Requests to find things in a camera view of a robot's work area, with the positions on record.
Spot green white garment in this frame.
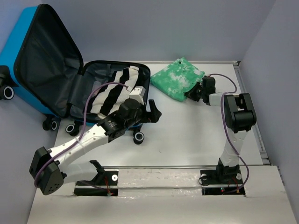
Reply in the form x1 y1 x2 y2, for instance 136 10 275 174
150 57 205 102

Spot black white striped blanket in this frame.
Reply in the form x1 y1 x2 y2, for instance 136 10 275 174
87 66 140 119

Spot blue hard-shell suitcase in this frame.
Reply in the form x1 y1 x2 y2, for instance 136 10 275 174
0 4 150 136

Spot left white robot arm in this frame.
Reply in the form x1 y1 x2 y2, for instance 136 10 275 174
29 98 162 196

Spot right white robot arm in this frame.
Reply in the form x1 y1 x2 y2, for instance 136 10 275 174
185 84 257 186

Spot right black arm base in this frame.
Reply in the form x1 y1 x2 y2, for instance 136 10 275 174
198 165 245 196

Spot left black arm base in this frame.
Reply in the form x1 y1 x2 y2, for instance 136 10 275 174
73 169 119 196

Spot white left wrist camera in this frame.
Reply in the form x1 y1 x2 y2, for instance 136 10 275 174
129 86 145 105

